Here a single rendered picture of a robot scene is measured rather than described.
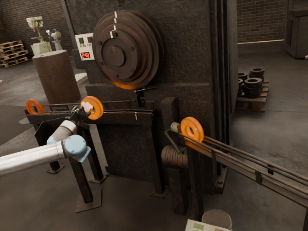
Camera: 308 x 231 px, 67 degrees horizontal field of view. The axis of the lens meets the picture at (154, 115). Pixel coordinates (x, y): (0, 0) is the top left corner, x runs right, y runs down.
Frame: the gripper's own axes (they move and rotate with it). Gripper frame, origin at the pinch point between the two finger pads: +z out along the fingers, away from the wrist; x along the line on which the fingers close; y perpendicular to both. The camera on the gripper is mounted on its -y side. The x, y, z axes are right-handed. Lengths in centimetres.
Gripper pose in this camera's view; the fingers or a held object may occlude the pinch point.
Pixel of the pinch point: (90, 105)
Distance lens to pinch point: 152.6
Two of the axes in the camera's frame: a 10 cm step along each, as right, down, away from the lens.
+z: 3.5, -6.8, 6.4
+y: -2.5, -7.3, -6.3
